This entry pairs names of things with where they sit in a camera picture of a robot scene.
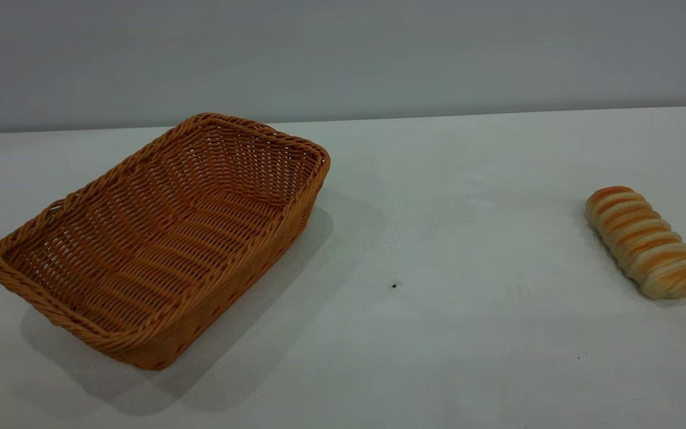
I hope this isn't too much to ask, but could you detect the orange woven wicker basket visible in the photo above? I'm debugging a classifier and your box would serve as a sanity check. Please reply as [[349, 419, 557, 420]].
[[0, 112, 331, 371]]

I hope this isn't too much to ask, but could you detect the ridged striped bread roll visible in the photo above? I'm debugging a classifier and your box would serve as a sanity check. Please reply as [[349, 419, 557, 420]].
[[585, 186, 686, 300]]

